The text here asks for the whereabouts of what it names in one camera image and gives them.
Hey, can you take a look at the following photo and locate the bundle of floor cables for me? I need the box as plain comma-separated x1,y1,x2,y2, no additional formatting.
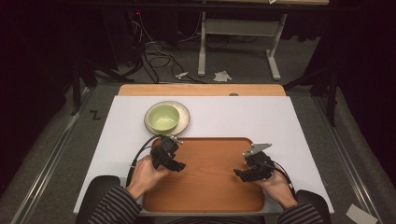
125,10,207,85

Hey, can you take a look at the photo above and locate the metal floor rail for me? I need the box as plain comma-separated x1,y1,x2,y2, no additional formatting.
10,88,93,224
313,95,385,224

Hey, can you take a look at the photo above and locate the green bowl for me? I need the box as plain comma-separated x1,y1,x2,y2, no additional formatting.
147,104,181,133

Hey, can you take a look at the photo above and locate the right hand-held gripper cable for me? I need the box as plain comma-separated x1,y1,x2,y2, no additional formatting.
271,161,297,198

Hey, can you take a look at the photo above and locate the black stand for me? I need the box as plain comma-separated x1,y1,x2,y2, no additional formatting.
282,66,341,128
70,57,136,117

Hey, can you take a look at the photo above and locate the white table sheet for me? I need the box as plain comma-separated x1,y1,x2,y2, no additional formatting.
73,95,335,217

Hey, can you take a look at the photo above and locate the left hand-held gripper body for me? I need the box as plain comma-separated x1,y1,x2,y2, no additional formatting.
150,134,185,171

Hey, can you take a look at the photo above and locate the black chair armrest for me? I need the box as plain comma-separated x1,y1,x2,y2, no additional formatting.
294,189,332,224
75,175,121,224

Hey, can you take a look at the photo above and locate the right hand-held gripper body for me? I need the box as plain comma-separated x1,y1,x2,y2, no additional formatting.
242,142,276,183

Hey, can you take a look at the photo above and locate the beige plate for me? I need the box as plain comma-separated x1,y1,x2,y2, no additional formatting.
143,100,191,136

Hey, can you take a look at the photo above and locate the left hand-held gripper cable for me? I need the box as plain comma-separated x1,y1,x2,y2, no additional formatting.
125,134,164,189

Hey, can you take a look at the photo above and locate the crumpled white paper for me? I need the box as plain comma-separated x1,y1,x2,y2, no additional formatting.
212,70,233,83

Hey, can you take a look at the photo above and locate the wooden tray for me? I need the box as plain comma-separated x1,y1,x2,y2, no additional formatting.
142,136,266,214

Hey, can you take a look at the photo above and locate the hand-held gripper cable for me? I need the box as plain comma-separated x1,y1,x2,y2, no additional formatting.
125,134,164,189
271,161,297,198

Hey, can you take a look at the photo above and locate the person's right hand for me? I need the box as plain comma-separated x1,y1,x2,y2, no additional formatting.
255,169,299,210

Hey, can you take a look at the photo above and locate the person's left hand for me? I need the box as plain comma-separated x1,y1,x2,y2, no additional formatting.
125,154,172,201

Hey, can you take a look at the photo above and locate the white metal desk frame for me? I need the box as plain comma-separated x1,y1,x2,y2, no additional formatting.
197,10,290,82

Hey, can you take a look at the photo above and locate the flat white paper sheet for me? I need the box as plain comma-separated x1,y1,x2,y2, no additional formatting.
345,203,379,224

